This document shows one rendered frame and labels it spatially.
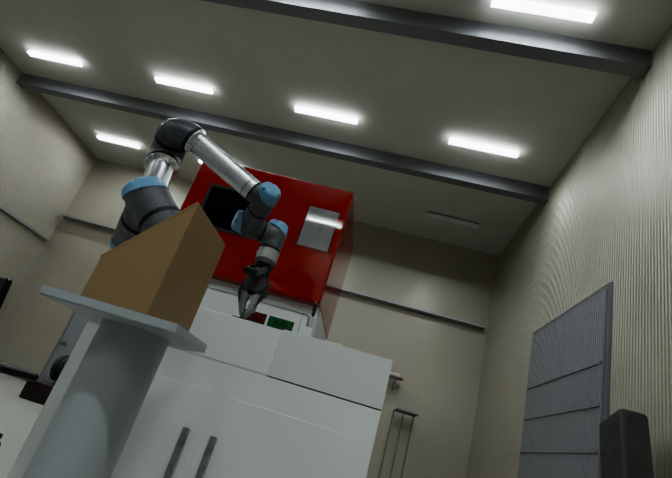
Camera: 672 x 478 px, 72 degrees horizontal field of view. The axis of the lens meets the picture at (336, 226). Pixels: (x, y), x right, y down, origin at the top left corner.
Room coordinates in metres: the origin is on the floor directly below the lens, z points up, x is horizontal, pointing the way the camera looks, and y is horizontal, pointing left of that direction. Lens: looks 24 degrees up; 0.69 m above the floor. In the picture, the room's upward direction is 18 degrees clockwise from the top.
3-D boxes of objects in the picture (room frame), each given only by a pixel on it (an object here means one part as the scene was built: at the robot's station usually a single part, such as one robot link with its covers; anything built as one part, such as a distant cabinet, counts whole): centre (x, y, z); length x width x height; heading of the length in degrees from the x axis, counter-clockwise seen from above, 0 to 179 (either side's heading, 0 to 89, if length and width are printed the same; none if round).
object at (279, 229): (1.55, 0.20, 1.28); 0.09 x 0.08 x 0.11; 110
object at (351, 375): (1.75, -0.16, 0.89); 0.62 x 0.35 x 0.14; 171
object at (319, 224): (2.47, 0.31, 1.52); 0.81 x 0.75 x 0.60; 81
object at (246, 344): (1.56, 0.32, 0.89); 0.55 x 0.09 x 0.14; 81
